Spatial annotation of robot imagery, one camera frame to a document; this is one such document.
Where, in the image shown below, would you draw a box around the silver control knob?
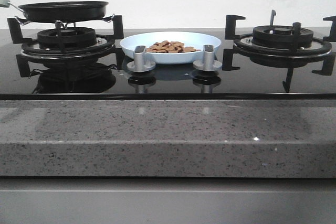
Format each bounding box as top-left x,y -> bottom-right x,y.
127,46 -> 156,73
193,45 -> 222,72

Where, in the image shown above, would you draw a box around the right silver control knob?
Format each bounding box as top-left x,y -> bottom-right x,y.
193,45 -> 222,72

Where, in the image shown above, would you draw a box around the left black burner with grate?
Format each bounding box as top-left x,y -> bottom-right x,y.
7,15 -> 124,77

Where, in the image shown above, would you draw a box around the left silver control knob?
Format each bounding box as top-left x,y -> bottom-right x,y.
127,46 -> 156,73

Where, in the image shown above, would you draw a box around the black glass gas cooktop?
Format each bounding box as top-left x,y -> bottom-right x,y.
1,29 -> 335,100

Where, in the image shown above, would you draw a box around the black frying pan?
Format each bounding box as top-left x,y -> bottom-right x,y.
16,1 -> 114,23

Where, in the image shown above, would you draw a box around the right black burner with grate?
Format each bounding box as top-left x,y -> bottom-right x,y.
222,10 -> 335,92

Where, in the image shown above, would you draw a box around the light blue plate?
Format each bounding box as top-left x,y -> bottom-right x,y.
120,31 -> 221,65

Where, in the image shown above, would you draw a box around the black burner with grate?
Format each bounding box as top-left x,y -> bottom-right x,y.
222,10 -> 335,92
7,15 -> 124,77

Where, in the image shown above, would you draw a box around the wire pan support ring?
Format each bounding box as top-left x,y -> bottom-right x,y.
14,13 -> 116,29

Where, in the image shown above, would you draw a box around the brown meat pieces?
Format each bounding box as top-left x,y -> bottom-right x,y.
146,40 -> 199,54

